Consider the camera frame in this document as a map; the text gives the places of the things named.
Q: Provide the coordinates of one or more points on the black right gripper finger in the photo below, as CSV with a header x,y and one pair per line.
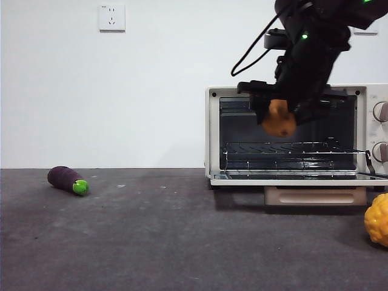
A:
x,y
307,113
260,106

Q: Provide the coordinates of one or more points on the brown potato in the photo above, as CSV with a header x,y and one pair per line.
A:
x,y
279,124

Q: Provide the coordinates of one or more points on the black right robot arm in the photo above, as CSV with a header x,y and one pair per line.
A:
x,y
315,60

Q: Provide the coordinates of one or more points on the white Toshiba toaster oven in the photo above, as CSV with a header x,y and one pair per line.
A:
x,y
212,136

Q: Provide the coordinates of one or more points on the beige oven knob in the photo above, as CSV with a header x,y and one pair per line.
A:
x,y
379,151
379,112

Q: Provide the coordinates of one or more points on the bumpy yellow toy vegetable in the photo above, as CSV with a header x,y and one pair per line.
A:
x,y
377,222

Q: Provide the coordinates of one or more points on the purple toy eggplant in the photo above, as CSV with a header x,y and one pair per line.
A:
x,y
62,177

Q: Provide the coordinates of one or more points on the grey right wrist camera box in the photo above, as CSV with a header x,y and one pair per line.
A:
x,y
274,39

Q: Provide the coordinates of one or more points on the white wall socket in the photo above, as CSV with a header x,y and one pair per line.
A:
x,y
111,18
363,32

